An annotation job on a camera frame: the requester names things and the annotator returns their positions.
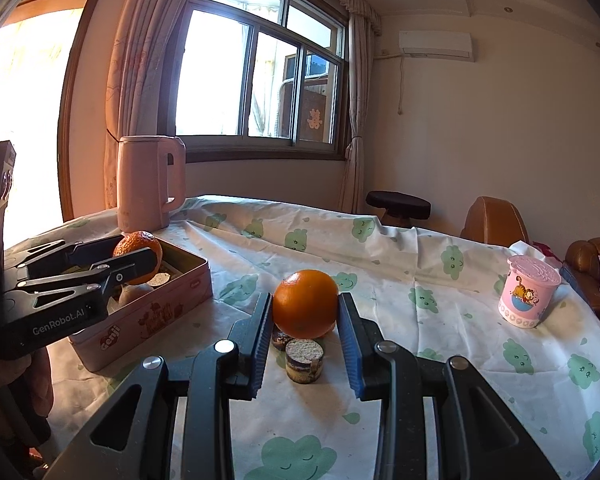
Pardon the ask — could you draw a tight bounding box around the large wrinkled tangerine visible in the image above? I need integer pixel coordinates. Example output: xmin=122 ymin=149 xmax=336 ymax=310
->
xmin=112 ymin=231 xmax=163 ymax=285

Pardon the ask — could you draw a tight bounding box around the dark water chestnut front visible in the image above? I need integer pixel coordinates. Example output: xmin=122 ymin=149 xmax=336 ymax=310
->
xmin=271 ymin=327 xmax=292 ymax=352

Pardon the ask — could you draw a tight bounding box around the small orange back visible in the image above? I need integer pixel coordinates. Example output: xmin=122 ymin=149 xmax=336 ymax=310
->
xmin=272 ymin=270 xmax=339 ymax=339

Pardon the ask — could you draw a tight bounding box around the brown round fruit with stem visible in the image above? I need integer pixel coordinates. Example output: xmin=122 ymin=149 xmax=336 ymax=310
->
xmin=118 ymin=283 xmax=154 ymax=307

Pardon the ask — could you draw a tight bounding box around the person's left hand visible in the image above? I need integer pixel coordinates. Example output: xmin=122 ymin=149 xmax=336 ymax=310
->
xmin=0 ymin=349 xmax=54 ymax=479

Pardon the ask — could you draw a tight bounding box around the pink metal tin box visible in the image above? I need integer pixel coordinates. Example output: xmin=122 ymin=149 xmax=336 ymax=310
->
xmin=69 ymin=240 xmax=212 ymax=372

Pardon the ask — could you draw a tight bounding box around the cloud pattern tablecloth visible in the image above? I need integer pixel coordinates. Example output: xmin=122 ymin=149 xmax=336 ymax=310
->
xmin=4 ymin=194 xmax=600 ymax=480

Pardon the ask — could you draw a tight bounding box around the pink electric kettle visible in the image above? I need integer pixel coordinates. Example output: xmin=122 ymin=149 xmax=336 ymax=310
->
xmin=117 ymin=136 xmax=186 ymax=233

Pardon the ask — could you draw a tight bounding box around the pink cartoon cup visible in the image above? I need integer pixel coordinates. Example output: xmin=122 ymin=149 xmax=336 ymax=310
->
xmin=498 ymin=255 xmax=562 ymax=330

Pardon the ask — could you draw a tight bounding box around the black round stool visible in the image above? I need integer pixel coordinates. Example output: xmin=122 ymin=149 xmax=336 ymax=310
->
xmin=365 ymin=191 xmax=431 ymax=229

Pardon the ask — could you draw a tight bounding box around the pink left curtain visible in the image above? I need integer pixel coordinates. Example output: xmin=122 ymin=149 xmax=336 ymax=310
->
xmin=104 ymin=0 xmax=186 ymax=209

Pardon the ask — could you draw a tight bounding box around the pink curtain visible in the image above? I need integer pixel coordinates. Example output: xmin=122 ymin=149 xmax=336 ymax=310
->
xmin=338 ymin=0 xmax=381 ymax=214
xmin=104 ymin=0 xmax=186 ymax=209

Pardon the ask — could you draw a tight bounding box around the pink right curtain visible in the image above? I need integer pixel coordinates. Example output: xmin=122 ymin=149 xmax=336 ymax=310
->
xmin=338 ymin=0 xmax=381 ymax=214

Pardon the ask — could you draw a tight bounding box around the white air conditioner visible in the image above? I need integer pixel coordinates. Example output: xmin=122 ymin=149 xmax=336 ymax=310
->
xmin=399 ymin=30 xmax=475 ymax=62

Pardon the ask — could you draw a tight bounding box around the window with frame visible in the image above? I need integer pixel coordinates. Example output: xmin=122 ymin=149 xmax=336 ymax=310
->
xmin=157 ymin=0 xmax=348 ymax=162

